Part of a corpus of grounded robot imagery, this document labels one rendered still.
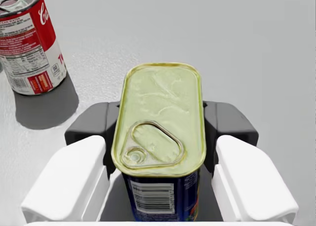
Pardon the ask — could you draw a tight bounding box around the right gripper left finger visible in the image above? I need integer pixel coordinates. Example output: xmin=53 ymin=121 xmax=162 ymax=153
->
xmin=21 ymin=101 xmax=121 ymax=223

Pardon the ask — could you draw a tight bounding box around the green and blue rectangular can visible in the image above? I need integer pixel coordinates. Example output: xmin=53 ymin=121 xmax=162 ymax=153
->
xmin=111 ymin=62 xmax=207 ymax=222

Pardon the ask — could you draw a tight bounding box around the red and white can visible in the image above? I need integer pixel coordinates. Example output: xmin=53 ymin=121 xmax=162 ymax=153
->
xmin=0 ymin=0 xmax=68 ymax=96

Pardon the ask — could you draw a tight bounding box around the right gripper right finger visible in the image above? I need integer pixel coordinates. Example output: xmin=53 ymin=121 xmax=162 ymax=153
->
xmin=202 ymin=101 xmax=299 ymax=223

